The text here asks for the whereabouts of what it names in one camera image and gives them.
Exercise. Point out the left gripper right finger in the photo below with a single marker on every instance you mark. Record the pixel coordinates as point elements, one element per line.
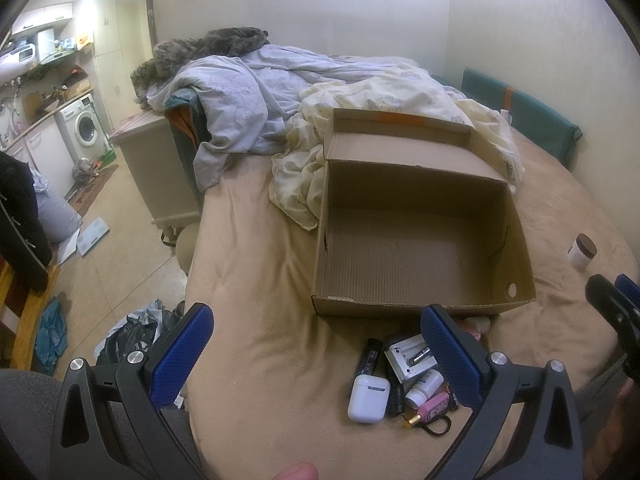
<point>487,388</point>

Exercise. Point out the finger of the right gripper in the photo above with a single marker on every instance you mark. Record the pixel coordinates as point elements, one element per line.
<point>629,289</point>
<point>616,309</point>

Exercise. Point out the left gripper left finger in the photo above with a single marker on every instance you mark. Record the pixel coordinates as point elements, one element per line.
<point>154,381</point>

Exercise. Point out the small white bottle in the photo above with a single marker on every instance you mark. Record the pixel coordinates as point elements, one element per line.
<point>424,388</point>

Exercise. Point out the white earbuds case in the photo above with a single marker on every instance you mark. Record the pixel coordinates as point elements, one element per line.
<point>368,400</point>

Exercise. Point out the black lighter with red print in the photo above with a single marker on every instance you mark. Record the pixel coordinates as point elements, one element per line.
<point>369,358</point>

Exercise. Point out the person right hand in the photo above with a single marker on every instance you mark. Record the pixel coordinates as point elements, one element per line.
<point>618,430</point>

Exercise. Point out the person left hand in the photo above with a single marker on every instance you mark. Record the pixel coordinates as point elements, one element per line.
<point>298,471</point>

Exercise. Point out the black plastic bag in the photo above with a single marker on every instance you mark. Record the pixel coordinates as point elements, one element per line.
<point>137,331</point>

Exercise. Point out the white jar brown lid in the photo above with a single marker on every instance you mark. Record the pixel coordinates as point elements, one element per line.
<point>581,252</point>

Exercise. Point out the tan bed sheet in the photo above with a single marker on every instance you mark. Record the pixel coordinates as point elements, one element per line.
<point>271,387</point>

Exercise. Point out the wooden chair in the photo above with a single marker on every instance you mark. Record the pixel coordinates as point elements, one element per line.
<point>21,310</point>

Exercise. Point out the teal cushion headboard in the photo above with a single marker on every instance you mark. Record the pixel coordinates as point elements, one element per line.
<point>493,107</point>

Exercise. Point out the brown cardboard box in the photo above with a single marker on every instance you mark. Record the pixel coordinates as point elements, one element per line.
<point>407,223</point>

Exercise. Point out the black jacket on chair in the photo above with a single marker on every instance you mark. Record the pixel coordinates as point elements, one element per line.
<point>24,244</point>

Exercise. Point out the beige bedside cabinet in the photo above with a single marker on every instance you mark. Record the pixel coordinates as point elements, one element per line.
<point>148,146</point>

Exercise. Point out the cream bear print duvet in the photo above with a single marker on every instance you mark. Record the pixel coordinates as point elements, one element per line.
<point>401,102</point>

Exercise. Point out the white washing machine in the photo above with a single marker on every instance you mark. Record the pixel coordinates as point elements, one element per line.
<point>81,129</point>

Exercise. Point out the lavender blanket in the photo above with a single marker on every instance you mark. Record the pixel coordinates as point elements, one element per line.
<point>247,99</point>

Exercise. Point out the dark fuzzy throw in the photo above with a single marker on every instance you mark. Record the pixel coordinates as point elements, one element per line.
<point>170,55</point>

